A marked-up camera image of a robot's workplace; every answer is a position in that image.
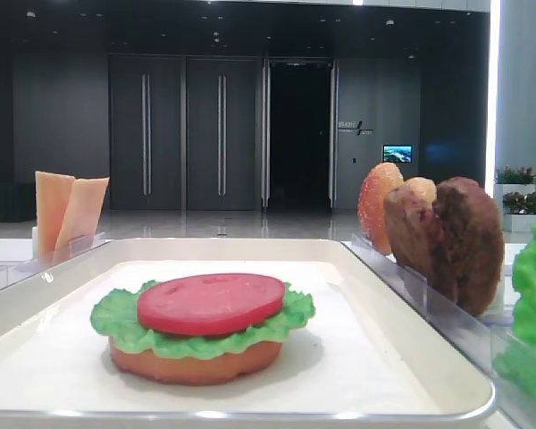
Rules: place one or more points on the orange cheese slice inner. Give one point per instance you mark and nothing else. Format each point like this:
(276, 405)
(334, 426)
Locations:
(83, 211)

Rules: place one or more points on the potted plants in planter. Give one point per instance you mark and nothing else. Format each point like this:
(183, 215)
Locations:
(511, 188)

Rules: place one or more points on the clear acrylic rack left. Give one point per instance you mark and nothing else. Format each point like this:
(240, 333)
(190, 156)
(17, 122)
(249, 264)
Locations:
(19, 259)

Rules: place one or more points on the clear acrylic rack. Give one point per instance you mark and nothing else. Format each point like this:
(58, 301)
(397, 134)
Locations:
(19, 259)
(486, 340)

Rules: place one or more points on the dark meat patty outer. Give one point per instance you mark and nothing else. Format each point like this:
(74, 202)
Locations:
(469, 253)

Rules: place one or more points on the red tomato slice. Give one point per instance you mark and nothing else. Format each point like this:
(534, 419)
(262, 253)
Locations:
(210, 304)

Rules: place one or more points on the brown meat patty inner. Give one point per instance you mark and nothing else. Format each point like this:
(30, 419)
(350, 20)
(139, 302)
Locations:
(412, 230)

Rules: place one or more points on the green lettuce leaf on tray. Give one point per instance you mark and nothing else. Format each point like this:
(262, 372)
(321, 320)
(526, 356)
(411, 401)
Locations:
(115, 317)

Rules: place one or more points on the bun bottom under lettuce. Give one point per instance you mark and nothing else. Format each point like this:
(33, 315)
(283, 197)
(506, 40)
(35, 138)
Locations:
(193, 371)

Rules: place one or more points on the plain bun half right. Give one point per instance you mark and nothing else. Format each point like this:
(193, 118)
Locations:
(424, 188)

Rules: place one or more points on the white metal tray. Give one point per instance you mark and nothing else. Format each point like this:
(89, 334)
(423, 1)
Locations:
(366, 360)

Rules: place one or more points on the sesame bun top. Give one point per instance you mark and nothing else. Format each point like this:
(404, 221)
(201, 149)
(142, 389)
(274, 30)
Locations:
(382, 179)

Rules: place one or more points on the standing green lettuce leaf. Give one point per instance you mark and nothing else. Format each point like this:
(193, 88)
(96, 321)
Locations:
(529, 308)

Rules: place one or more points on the clear acrylic rack right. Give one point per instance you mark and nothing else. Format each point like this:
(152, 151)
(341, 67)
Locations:
(486, 340)

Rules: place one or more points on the small wall screen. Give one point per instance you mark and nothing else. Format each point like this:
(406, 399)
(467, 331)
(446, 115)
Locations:
(397, 154)

